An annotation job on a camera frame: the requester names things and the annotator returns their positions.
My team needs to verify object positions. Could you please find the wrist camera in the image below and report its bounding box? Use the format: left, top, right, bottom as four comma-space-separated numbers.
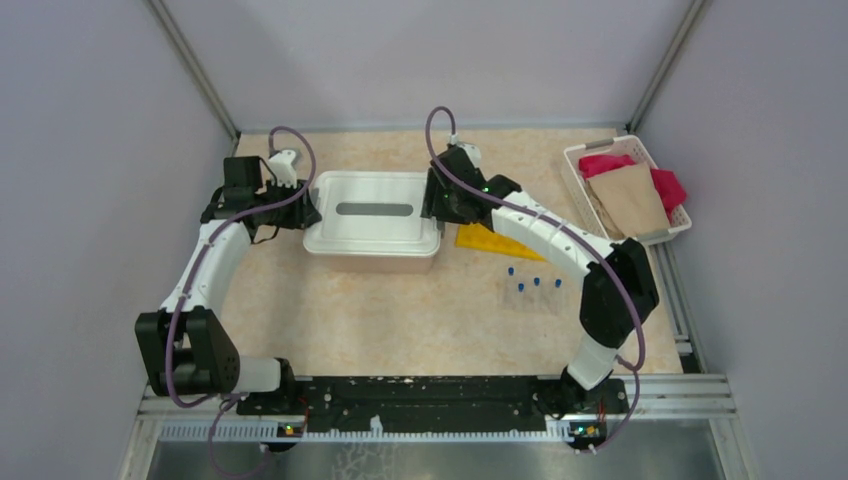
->
456, 141, 482, 168
267, 149, 300, 188

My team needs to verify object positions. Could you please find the red cloth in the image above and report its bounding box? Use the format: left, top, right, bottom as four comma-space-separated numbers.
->
578, 154, 687, 218

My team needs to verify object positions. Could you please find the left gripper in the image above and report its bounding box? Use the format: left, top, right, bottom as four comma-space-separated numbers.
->
255, 175, 322, 230

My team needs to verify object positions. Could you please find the pink plastic bin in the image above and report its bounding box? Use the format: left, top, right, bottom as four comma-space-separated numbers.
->
311, 254, 435, 274

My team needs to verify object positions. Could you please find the white perforated basket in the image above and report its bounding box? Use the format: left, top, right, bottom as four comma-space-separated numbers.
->
561, 135, 692, 245

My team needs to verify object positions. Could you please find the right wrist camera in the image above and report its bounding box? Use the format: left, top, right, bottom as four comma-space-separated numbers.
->
456, 141, 482, 168

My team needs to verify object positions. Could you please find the yellow test tube rack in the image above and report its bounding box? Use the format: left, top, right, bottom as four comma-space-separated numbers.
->
454, 224, 544, 261

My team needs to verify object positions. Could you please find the white bin lid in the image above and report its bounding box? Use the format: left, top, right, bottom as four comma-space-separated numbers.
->
303, 170, 441, 259

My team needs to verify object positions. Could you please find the beige cloth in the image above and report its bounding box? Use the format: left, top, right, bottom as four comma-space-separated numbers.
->
587, 163, 671, 239

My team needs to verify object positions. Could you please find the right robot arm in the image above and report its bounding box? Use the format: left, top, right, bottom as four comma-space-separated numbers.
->
422, 143, 660, 412

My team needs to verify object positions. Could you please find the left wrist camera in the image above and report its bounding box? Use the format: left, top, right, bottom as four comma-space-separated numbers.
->
267, 149, 300, 188

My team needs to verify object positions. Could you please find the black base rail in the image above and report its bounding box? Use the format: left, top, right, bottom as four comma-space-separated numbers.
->
236, 376, 630, 434

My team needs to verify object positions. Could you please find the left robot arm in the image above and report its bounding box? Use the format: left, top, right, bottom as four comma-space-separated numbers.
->
134, 149, 321, 414

